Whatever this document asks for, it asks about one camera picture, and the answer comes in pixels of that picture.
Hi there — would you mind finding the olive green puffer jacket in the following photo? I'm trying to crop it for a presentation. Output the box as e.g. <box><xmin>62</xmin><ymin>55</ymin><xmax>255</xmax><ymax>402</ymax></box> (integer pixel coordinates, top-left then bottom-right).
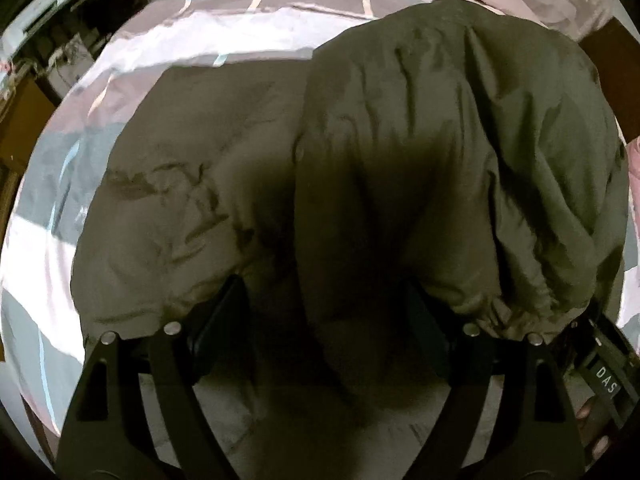
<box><xmin>69</xmin><ymin>0</ymin><xmax>629</xmax><ymax>480</ymax></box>

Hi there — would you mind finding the person's right hand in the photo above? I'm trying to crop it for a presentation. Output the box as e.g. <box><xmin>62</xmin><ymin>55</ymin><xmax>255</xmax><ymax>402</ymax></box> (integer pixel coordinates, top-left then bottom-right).
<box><xmin>576</xmin><ymin>396</ymin><xmax>611</xmax><ymax>465</ymax></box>

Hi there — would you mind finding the folded pink blanket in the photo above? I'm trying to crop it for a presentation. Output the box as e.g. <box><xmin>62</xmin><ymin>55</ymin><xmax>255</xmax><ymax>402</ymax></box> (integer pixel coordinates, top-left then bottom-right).
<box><xmin>626</xmin><ymin>138</ymin><xmax>640</xmax><ymax>203</ymax></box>

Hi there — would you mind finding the dark wooden headboard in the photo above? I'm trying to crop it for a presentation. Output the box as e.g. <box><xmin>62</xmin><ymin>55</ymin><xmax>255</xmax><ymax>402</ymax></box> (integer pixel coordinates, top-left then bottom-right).
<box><xmin>579</xmin><ymin>18</ymin><xmax>640</xmax><ymax>143</ymax></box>

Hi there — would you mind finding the brown wooden cabinet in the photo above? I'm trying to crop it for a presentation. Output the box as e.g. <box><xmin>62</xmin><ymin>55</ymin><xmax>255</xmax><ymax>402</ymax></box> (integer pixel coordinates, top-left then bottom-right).
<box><xmin>1</xmin><ymin>75</ymin><xmax>55</xmax><ymax>236</ymax></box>

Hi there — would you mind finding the white printer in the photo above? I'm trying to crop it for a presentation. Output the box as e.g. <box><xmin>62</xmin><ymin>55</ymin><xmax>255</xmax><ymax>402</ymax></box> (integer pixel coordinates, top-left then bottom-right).
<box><xmin>1</xmin><ymin>0</ymin><xmax>67</xmax><ymax>58</ymax></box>

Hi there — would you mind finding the patterned pink grey bed duvet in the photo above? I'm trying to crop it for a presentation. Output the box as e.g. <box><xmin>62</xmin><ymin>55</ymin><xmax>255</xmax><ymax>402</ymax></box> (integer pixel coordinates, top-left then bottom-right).
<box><xmin>1</xmin><ymin>0</ymin><xmax>639</xmax><ymax>441</ymax></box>

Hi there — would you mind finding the black computer desk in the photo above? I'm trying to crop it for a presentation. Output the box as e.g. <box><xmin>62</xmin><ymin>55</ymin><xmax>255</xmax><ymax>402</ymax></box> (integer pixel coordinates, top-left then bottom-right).
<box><xmin>1</xmin><ymin>0</ymin><xmax>149</xmax><ymax>94</ymax></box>

